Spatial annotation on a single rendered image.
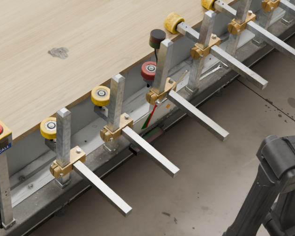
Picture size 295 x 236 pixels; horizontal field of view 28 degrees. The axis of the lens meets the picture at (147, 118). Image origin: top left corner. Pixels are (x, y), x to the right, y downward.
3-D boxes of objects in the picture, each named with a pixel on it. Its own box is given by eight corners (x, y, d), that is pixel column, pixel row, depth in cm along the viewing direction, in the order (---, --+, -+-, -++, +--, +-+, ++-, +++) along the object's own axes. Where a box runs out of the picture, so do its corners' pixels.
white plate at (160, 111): (173, 109, 254) (177, 94, 246) (131, 140, 240) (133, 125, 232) (172, 108, 254) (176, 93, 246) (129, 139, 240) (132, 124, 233)
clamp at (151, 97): (175, 91, 244) (177, 83, 240) (153, 107, 237) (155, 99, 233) (165, 84, 246) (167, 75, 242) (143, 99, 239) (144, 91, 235)
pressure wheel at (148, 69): (161, 87, 248) (165, 68, 239) (148, 96, 244) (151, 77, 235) (147, 77, 251) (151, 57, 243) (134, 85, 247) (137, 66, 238)
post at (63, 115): (69, 192, 228) (71, 110, 192) (62, 197, 226) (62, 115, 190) (63, 186, 229) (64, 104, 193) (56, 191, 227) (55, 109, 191)
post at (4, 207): (16, 223, 209) (7, 145, 176) (4, 231, 207) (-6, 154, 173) (8, 215, 211) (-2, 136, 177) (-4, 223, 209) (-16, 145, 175)
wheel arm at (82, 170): (131, 213, 208) (132, 207, 205) (124, 219, 206) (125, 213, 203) (51, 140, 225) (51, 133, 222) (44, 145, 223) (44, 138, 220)
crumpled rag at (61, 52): (71, 49, 242) (71, 45, 240) (67, 60, 237) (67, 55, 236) (50, 44, 242) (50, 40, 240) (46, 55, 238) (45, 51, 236)
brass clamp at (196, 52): (219, 48, 250) (222, 40, 246) (199, 62, 242) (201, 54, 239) (208, 40, 252) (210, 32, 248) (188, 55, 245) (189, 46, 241)
